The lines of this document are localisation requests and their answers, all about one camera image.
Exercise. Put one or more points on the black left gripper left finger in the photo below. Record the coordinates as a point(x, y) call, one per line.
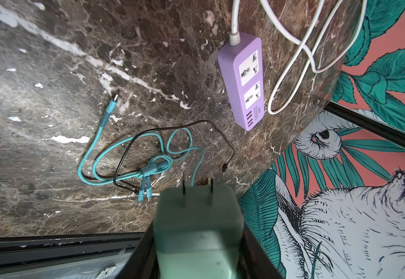
point(143, 263)

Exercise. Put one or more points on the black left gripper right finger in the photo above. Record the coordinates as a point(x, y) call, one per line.
point(253, 261)

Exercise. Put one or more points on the green charger plug adapter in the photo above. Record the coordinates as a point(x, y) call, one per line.
point(198, 232)

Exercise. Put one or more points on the purple power strip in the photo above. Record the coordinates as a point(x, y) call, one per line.
point(242, 71)

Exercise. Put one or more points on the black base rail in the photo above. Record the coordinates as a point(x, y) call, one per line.
point(24, 253)

